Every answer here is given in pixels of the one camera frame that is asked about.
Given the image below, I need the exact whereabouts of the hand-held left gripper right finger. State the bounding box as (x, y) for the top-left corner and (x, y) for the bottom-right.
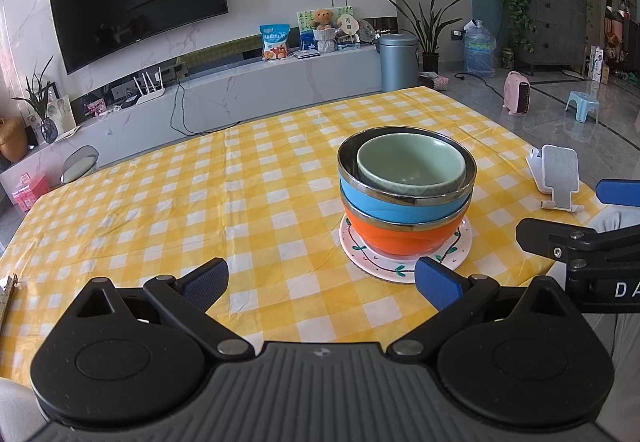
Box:
(386, 257), (583, 359)

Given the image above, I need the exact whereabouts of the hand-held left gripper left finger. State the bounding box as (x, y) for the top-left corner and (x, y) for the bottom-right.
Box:
(70, 258), (256, 363)

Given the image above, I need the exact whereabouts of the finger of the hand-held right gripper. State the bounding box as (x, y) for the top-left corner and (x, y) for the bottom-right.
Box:
(596, 178), (640, 208)
(516, 217), (640, 265)

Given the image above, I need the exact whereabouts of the white fruit pattern plate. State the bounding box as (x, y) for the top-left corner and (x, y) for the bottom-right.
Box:
(339, 216), (474, 284)

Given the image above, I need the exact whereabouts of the orange steel bowl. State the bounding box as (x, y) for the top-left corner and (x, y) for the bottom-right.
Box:
(341, 197), (472, 259)

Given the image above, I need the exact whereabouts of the blue steel bowl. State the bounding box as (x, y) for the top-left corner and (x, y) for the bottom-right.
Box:
(336, 126), (477, 227)

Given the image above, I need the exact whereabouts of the green ceramic bowl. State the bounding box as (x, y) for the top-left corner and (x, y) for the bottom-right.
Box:
(356, 133), (468, 200)

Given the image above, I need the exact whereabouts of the white phone stand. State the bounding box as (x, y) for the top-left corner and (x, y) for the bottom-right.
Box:
(525, 144), (585, 214)

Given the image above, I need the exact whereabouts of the yellow checked tablecloth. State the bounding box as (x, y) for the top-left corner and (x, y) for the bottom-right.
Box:
(0, 86), (606, 380)

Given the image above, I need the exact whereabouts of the small blue stool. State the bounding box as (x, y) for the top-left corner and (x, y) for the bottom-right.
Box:
(565, 91), (600, 124)

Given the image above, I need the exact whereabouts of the white floor box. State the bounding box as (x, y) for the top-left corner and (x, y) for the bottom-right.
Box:
(585, 44), (611, 85)

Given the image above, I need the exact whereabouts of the pink space heater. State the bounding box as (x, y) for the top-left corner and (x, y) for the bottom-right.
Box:
(502, 71), (532, 116)

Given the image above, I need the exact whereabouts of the round grey cushioned stool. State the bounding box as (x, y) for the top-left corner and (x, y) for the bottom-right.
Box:
(60, 144), (101, 185)

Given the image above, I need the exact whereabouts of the grey dresser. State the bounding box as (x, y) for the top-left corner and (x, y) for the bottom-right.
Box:
(517, 0), (588, 68)

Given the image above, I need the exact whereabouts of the white marble TV cabinet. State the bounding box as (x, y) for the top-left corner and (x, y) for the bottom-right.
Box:
(0, 44), (383, 195)

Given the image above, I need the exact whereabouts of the white router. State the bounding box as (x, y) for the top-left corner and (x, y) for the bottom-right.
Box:
(132, 67), (170, 105)

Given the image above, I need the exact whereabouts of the pink patterned bag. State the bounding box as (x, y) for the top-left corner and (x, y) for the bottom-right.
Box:
(419, 71), (451, 90)

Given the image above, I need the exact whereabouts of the pink storage box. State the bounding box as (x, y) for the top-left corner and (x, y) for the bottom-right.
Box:
(11, 173), (51, 214)

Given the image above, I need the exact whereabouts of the blue water jug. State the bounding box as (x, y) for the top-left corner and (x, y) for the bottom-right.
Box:
(462, 19), (497, 78)

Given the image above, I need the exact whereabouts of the plant in blue vase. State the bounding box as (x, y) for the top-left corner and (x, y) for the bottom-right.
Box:
(12, 54), (61, 145)

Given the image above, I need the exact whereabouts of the grey trash can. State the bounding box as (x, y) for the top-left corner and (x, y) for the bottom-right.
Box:
(376, 33), (420, 94)

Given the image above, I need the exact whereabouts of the grey cloth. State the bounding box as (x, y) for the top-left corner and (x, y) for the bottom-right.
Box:
(0, 379), (46, 442)

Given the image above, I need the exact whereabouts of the potted snake plant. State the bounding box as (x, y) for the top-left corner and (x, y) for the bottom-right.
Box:
(385, 0), (466, 72)

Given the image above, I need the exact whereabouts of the brown ceramic vase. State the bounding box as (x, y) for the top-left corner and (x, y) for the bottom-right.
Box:
(0, 116), (28, 162)

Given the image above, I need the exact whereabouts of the blue snack bag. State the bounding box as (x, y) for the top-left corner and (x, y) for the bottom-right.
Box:
(259, 24), (291, 62)

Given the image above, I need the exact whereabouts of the round paper hand fan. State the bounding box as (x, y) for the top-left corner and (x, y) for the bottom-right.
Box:
(336, 17), (360, 45)

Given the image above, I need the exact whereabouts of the teddy bear bouquet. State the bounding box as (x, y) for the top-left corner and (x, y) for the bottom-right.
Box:
(311, 8), (337, 54)

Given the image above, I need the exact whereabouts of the green picture board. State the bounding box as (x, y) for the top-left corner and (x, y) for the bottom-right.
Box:
(297, 6), (357, 48)

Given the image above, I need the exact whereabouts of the black floor cable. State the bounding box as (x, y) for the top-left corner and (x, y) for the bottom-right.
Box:
(452, 72), (506, 98)

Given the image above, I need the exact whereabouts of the black power cable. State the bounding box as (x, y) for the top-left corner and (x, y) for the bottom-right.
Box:
(170, 82), (241, 137)

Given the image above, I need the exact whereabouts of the sketch photo frame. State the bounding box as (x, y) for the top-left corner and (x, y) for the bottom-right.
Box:
(45, 94), (76, 133)

